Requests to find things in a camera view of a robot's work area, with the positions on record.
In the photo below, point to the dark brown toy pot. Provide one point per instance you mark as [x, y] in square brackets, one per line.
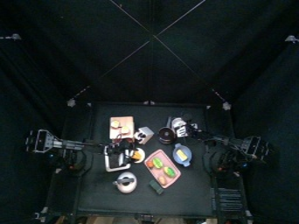
[165, 135]

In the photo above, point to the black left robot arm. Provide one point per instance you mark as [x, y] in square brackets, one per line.
[57, 143]

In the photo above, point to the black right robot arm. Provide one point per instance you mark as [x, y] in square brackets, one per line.
[248, 145]

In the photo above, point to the orange yellow toy food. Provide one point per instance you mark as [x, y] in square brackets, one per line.
[136, 155]

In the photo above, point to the white toy appliance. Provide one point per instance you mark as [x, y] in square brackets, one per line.
[179, 125]

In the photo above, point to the small white plate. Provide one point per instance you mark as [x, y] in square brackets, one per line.
[141, 155]

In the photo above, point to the pink wooden cutting board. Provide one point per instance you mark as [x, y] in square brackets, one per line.
[121, 134]

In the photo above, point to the white toy toaster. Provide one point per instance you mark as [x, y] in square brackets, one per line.
[144, 134]

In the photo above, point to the small orange toy vegetable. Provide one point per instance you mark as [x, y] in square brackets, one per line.
[161, 180]
[149, 164]

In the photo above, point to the toy bread slice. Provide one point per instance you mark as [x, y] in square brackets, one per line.
[115, 124]
[124, 129]

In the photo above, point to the white square toy tray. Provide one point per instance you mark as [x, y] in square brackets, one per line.
[109, 167]

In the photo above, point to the yellow toy butter block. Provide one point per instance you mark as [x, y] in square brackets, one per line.
[181, 155]

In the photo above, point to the green toy vegetable half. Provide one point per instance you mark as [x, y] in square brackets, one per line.
[169, 171]
[157, 162]

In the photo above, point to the light blue toy bowl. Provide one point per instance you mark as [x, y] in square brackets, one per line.
[187, 159]

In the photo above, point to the silver toy kettle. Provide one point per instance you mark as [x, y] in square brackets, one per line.
[125, 183]

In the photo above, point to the dark green sponge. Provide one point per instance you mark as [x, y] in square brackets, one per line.
[156, 187]

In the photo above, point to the pink rectangular tray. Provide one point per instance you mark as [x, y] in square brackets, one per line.
[173, 176]

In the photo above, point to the grey frame corner bracket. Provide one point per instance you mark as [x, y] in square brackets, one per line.
[148, 102]
[291, 38]
[70, 102]
[225, 106]
[14, 36]

